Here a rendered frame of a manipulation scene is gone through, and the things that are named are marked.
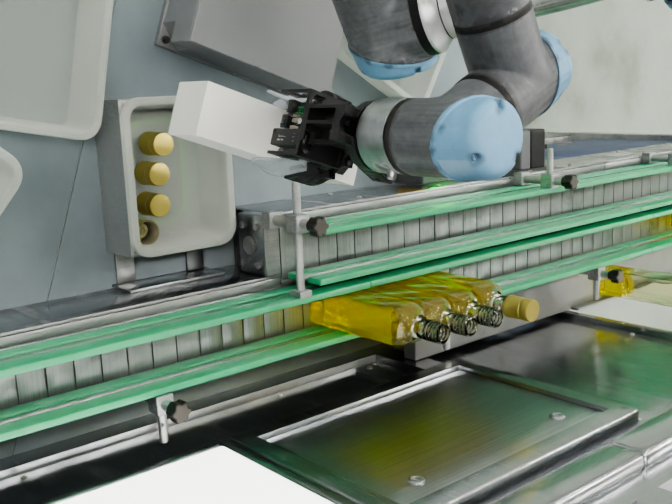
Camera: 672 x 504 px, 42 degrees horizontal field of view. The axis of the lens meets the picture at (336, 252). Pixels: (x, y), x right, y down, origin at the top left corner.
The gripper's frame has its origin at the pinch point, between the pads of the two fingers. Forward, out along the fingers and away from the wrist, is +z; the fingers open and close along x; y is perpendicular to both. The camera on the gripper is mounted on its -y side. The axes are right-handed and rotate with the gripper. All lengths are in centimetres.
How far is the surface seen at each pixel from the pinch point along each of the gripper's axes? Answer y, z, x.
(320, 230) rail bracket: -16.5, 8.2, 9.0
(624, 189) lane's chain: -111, 22, -18
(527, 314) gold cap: -46.5, -6.8, 14.1
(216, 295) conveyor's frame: -10.9, 21.3, 21.2
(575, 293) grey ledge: -101, 22, 7
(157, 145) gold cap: 0.3, 27.8, 2.0
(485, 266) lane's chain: -69, 21, 7
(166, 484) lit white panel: 1.4, 4.7, 43.8
